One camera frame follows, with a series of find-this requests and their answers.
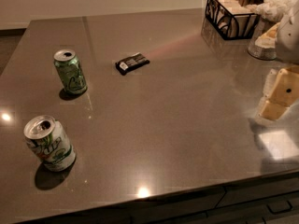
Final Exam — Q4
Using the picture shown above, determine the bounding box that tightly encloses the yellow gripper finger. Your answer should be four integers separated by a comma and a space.
258, 65, 299, 120

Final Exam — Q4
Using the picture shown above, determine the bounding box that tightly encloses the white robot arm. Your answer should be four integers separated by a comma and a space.
258, 2, 299, 120

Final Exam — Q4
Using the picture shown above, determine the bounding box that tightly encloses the green soda can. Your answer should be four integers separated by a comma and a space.
53, 49, 87, 95

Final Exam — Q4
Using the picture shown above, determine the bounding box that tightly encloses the metal cup with napkins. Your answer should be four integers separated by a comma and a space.
248, 0, 299, 61

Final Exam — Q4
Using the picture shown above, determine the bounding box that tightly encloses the black snack bar wrapper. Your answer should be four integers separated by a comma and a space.
115, 52, 150, 76

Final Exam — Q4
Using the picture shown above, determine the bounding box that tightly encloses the black wire basket organizer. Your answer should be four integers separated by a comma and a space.
205, 0, 259, 40

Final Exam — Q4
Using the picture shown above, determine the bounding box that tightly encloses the dark drawer handle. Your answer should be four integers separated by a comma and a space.
267, 201, 293, 215

